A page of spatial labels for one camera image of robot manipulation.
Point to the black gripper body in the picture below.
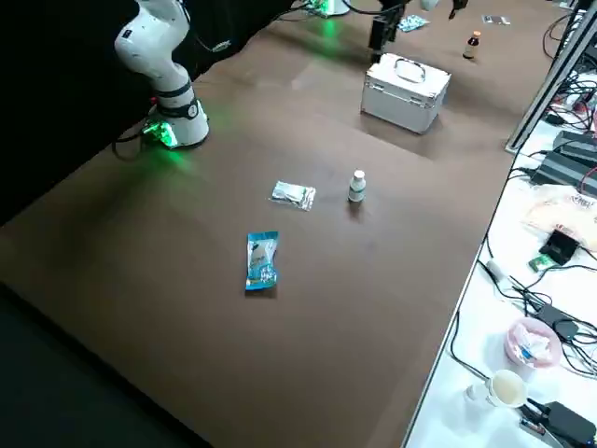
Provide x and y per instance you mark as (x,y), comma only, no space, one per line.
(394,8)

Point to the silver aluminium medicine case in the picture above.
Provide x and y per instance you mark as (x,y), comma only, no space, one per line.
(401,102)

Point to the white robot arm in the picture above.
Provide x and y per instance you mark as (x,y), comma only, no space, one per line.
(333,4)
(154,51)

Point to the bag of blue-white capsules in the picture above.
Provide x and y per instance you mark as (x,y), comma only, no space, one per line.
(412,22)

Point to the clear bag of dark vials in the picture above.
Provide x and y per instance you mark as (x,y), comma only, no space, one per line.
(495,18)

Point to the brown bottle with orange cap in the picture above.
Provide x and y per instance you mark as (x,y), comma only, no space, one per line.
(471,46)

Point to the small white plastic bottle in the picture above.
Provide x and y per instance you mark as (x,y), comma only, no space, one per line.
(356,189)

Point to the black power brick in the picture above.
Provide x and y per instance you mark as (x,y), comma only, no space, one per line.
(571,142)
(559,170)

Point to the foil blister pack in bag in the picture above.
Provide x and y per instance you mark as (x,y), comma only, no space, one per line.
(291,193)

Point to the beige plastic bag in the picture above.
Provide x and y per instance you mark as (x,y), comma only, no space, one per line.
(555,205)

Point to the blue snack packet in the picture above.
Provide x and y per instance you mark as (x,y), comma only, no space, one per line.
(261,261)

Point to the small black dock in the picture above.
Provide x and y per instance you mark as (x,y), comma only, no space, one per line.
(562,245)

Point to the green circuit board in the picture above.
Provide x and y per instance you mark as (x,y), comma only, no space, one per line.
(539,262)

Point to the black power adapter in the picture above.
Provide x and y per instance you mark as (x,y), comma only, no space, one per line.
(557,322)

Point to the pink round bowl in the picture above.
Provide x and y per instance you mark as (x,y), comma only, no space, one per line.
(536,364)

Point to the tiny white bottle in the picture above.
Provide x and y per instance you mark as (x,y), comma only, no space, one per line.
(475,393)

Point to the white paper cup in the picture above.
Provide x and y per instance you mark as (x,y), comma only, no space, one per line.
(506,389)

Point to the black electronic device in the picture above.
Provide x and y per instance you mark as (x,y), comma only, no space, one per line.
(569,422)

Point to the aluminium profile post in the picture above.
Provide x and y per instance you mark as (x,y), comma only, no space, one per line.
(541,93)

